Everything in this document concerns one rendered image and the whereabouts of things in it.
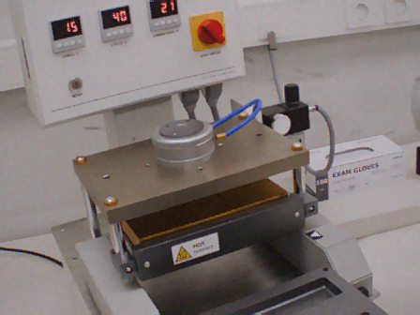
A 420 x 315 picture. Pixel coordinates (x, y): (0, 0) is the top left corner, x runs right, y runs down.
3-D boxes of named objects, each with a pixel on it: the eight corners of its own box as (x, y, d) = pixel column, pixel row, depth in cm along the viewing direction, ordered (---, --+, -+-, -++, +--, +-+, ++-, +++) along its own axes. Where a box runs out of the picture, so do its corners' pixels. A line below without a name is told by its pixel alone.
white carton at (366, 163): (295, 181, 142) (294, 151, 139) (382, 161, 146) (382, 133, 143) (315, 202, 131) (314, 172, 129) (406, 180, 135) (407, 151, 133)
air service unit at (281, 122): (241, 178, 106) (232, 94, 100) (313, 156, 111) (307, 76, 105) (256, 189, 101) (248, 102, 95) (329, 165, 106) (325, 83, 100)
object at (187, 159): (74, 200, 94) (57, 121, 89) (253, 149, 104) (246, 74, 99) (120, 276, 73) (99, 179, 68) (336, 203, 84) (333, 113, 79)
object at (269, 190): (105, 212, 89) (94, 152, 85) (242, 172, 97) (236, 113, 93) (144, 267, 74) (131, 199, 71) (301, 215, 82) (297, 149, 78)
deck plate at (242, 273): (51, 231, 106) (50, 226, 105) (229, 179, 118) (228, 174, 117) (132, 399, 66) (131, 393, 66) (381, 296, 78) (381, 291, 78)
